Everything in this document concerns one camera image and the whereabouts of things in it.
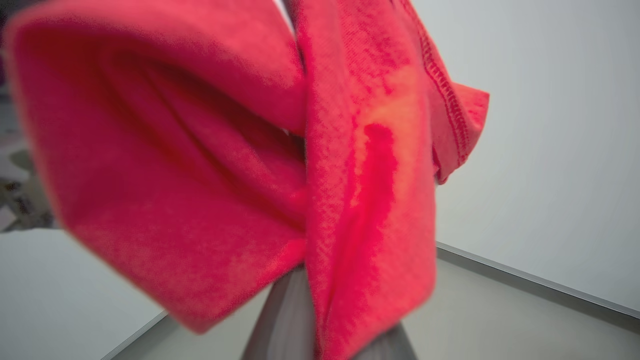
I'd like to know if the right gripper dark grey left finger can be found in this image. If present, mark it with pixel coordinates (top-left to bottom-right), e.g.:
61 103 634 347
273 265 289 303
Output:
240 264 317 360

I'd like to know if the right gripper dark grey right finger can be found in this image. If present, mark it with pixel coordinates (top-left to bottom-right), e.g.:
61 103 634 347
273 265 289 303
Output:
350 321 419 360

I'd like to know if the red and white garment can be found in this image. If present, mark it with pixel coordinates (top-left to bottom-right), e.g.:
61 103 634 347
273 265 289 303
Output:
2 0 491 360

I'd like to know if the grey partition bottom rail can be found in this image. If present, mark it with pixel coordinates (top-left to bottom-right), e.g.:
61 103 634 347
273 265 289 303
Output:
436 242 640 322

